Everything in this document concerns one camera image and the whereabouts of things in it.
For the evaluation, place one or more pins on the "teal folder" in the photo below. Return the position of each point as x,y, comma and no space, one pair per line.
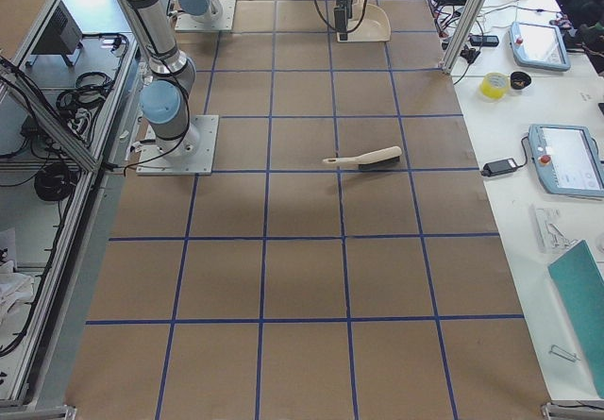
580,286

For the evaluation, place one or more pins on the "small black bowl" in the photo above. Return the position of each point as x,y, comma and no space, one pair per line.
520,80

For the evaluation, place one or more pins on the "blue teach pendant far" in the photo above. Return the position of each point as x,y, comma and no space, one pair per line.
538,46

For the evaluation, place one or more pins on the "blue teach pendant near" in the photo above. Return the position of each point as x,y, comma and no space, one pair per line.
566,160

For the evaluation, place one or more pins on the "beige plastic dustpan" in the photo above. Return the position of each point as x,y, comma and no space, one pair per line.
370,24

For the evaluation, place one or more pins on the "black power adapter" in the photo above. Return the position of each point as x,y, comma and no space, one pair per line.
499,167

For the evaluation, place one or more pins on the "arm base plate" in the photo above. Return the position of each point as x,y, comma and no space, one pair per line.
194,155
223,20

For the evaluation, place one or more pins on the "beige hand brush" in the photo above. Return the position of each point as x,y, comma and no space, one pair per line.
377,159

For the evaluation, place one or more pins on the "yellow tape roll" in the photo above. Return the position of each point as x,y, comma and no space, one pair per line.
494,85

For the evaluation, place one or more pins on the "blue teach pendant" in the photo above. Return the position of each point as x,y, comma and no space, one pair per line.
538,46
566,160

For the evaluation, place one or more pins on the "aluminium frame post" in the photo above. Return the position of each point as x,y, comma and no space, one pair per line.
456,43

